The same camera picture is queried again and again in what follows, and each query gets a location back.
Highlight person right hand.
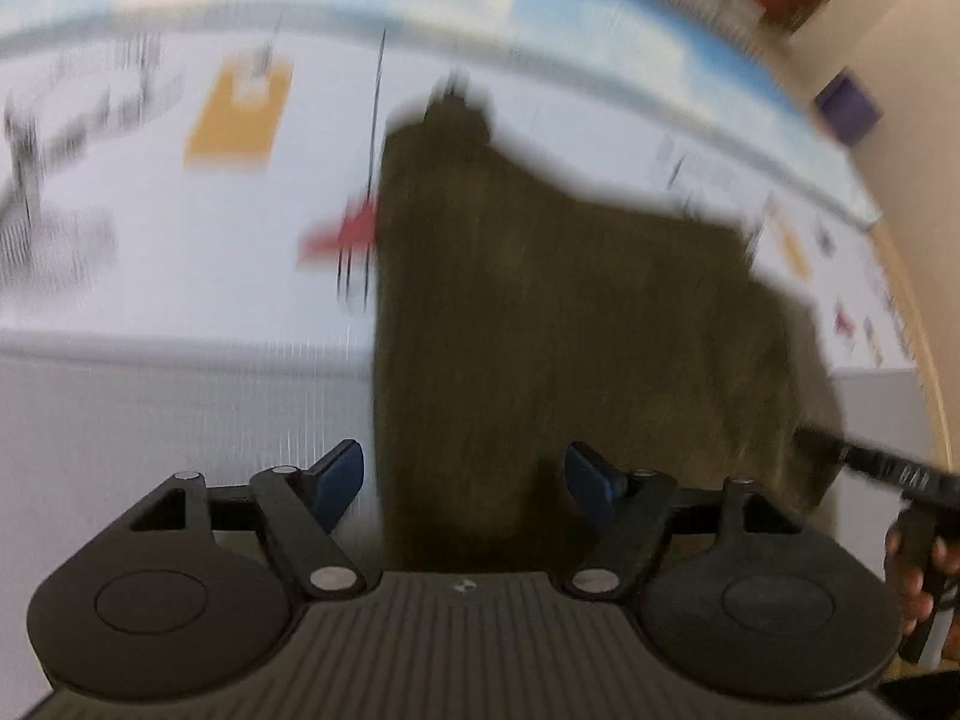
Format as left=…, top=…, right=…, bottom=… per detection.
left=884, top=525, right=958, bottom=635

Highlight light blue cloud blanket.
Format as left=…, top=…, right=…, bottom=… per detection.
left=2, top=0, right=880, bottom=226

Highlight wooden bed frame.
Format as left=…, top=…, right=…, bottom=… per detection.
left=869, top=220, right=955, bottom=470

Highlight purple box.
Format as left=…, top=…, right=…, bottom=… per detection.
left=814, top=68, right=882, bottom=148

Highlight dark olive brown pants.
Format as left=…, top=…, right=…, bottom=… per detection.
left=373, top=93, right=838, bottom=574

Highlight white printed deer bedsheet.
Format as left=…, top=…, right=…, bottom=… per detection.
left=2, top=23, right=892, bottom=718

